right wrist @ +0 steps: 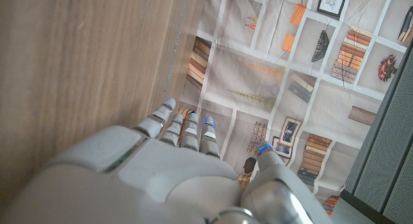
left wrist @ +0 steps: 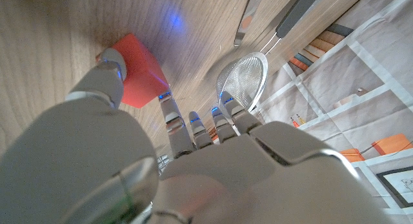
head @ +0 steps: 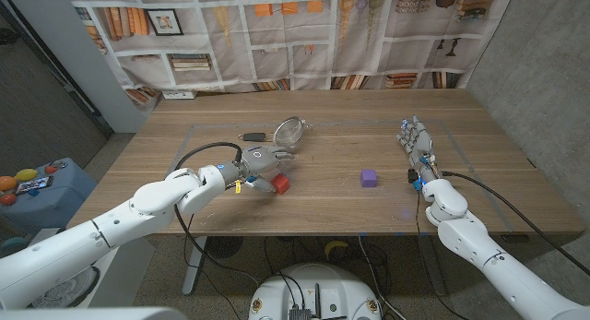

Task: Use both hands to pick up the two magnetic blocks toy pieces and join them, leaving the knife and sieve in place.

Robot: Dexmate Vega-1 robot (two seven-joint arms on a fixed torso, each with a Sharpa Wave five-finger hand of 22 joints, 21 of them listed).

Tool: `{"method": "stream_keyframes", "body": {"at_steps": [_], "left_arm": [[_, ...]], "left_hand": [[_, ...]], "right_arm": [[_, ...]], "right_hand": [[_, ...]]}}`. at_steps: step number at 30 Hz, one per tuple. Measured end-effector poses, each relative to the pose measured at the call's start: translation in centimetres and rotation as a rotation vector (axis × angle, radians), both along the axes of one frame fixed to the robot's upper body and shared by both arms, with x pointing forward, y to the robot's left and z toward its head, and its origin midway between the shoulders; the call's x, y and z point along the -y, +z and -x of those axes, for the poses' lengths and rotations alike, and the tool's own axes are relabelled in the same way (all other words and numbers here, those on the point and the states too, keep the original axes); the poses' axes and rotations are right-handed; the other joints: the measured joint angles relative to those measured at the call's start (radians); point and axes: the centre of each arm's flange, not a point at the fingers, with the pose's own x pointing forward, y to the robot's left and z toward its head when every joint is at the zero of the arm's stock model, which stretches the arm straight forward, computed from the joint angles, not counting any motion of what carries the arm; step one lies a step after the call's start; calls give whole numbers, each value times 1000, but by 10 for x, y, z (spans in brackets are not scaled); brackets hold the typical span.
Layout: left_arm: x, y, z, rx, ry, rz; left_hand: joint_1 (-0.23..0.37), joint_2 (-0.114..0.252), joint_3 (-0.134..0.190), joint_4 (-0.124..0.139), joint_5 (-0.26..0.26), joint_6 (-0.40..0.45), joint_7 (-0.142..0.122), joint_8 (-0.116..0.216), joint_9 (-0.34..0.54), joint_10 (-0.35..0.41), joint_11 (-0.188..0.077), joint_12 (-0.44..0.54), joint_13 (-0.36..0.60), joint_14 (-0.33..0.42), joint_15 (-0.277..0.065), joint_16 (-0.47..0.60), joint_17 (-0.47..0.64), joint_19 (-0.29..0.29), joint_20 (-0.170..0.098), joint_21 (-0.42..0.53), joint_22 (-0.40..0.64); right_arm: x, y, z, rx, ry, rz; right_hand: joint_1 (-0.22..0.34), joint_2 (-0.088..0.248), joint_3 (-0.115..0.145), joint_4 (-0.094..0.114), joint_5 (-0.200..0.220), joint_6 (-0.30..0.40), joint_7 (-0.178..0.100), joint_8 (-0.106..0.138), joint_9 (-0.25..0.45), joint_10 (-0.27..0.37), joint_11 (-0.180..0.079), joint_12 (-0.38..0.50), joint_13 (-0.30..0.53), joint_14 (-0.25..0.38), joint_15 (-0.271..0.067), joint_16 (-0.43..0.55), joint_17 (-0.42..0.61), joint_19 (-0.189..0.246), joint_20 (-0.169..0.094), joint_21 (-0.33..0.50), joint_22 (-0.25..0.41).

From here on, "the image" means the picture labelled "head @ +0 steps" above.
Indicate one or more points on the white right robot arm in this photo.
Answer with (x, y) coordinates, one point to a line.
(484, 251)

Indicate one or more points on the grey table leg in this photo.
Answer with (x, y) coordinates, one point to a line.
(433, 276)

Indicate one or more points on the white foot pedal blue pads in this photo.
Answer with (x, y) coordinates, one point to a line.
(133, 264)

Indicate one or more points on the black round fan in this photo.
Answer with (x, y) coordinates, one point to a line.
(224, 246)

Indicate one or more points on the yellow curved object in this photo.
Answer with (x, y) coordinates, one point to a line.
(335, 244)

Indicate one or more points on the purple magnetic cube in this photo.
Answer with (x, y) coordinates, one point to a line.
(368, 178)

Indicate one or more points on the red ball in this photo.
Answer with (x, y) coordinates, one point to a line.
(7, 199)

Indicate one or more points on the teal round object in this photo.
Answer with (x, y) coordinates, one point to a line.
(9, 244)

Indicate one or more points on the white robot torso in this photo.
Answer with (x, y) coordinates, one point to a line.
(332, 288)

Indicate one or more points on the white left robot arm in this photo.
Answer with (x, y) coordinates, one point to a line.
(115, 223)

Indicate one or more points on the red magnetic cube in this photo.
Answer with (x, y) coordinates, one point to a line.
(282, 184)

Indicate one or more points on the orange ball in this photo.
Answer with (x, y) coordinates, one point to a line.
(7, 183)

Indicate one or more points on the small red toy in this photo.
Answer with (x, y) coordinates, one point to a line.
(50, 169)

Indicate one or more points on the white power strip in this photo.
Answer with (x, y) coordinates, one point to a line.
(180, 95)

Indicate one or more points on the grey sneaker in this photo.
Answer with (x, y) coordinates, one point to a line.
(64, 292)

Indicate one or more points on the yellow ball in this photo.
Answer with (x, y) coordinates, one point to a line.
(26, 174)

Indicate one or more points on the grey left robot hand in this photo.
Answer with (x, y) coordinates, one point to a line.
(260, 158)

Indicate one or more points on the blue-grey stool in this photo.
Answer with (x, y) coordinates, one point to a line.
(60, 205)

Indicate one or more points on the white table leg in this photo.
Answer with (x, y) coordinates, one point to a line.
(193, 264)

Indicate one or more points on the printed bookshelf backdrop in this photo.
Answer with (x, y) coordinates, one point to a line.
(295, 39)

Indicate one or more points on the phone with colourful screen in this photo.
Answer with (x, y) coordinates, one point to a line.
(34, 185)

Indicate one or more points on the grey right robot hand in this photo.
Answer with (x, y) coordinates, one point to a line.
(421, 147)

